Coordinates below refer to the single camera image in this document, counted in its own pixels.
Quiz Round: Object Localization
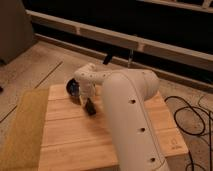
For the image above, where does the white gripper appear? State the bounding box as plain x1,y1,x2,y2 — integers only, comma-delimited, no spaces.
79,81,95,105

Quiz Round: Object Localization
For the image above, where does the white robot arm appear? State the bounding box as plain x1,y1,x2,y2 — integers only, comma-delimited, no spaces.
74,63,170,171

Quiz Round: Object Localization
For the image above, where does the dark ceramic bowl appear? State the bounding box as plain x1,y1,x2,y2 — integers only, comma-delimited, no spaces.
66,79,79,97

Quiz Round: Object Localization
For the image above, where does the wooden bamboo board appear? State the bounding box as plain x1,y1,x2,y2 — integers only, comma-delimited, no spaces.
38,84,188,171

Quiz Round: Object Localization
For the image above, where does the yellow-green cloth mat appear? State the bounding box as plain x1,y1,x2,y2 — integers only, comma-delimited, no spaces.
0,89,49,171

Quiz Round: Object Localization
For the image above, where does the grey cabinet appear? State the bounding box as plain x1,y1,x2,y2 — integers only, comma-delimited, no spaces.
0,0,36,64

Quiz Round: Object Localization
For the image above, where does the white window frame rail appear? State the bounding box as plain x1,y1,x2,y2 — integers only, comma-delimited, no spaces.
27,10,213,72

